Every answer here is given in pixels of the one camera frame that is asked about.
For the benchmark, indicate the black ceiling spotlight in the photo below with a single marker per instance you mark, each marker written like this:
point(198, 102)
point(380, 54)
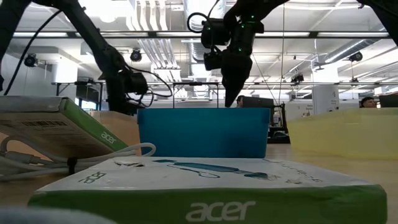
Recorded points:
point(136, 55)
point(355, 56)
point(30, 59)

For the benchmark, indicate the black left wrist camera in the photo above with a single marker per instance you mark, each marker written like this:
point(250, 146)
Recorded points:
point(136, 83)

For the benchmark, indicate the translucent yellow bin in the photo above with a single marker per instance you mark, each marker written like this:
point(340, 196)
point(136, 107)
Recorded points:
point(342, 133)

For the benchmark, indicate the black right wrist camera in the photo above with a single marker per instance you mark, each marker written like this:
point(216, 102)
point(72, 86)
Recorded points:
point(213, 60)

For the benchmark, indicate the black monitor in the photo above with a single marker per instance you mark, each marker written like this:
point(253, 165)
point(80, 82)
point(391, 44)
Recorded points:
point(388, 101)

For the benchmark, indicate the person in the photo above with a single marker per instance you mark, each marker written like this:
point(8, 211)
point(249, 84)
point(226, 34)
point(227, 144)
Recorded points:
point(368, 102)
point(239, 101)

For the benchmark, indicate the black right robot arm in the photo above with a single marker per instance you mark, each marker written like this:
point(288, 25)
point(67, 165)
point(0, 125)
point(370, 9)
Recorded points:
point(248, 9)

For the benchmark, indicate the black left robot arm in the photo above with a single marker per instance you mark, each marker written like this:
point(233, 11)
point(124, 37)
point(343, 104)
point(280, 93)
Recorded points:
point(93, 40)

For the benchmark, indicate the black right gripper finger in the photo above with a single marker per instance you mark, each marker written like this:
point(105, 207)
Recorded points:
point(234, 77)

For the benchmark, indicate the teal plastic bin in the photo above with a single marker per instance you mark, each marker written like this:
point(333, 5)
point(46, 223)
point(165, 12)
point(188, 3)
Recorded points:
point(202, 133)

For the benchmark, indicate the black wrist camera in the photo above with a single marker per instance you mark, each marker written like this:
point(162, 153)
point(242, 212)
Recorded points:
point(136, 83)
point(213, 60)

